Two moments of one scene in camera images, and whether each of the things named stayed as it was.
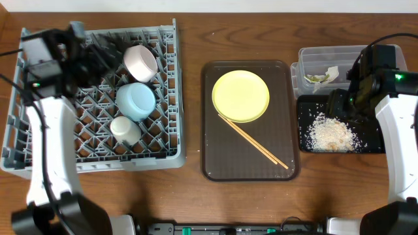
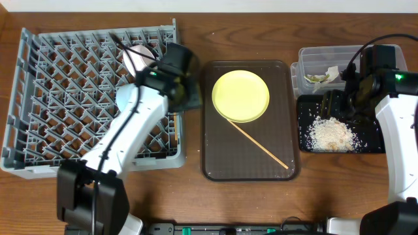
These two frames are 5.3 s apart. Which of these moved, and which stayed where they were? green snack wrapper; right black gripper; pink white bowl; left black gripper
Moved: left black gripper
Stayed: green snack wrapper; right black gripper; pink white bowl
